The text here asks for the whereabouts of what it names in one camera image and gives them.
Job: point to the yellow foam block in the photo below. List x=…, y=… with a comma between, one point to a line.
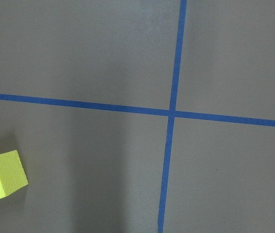
x=12, y=174

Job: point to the blue tape line crosswise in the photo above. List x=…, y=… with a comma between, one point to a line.
x=139, y=110

